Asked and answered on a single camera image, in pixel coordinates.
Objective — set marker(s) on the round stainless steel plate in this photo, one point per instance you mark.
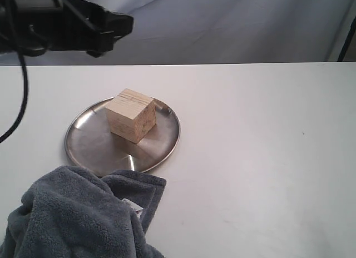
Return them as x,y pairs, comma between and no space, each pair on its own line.
90,144

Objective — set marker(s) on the light wooden cube block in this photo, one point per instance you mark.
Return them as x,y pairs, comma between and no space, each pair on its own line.
131,115

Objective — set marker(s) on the grey backdrop curtain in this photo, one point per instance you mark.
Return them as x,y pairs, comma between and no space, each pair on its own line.
218,32

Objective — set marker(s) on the white clothing label tag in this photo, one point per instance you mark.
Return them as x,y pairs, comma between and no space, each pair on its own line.
136,208

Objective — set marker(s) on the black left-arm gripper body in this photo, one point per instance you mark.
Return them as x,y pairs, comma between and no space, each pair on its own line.
39,26

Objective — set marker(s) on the grey-blue fleece towel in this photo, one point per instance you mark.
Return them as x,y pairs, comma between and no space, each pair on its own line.
70,212

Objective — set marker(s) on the black metal frame post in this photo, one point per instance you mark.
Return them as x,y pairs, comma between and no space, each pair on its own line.
347,48

